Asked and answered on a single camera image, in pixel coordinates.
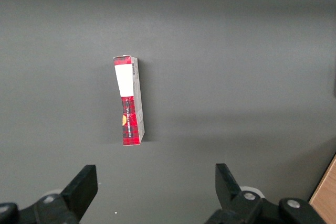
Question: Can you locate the wooden drawer cabinet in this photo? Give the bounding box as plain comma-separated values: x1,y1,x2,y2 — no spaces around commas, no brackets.
309,154,336,224

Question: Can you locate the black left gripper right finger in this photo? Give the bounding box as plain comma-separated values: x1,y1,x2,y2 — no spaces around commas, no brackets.
204,163,327,224

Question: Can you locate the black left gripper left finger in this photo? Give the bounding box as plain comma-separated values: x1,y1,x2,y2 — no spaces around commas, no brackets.
0,164,99,224

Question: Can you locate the red grey cookie box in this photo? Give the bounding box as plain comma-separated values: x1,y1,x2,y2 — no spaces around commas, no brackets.
113,55,146,147

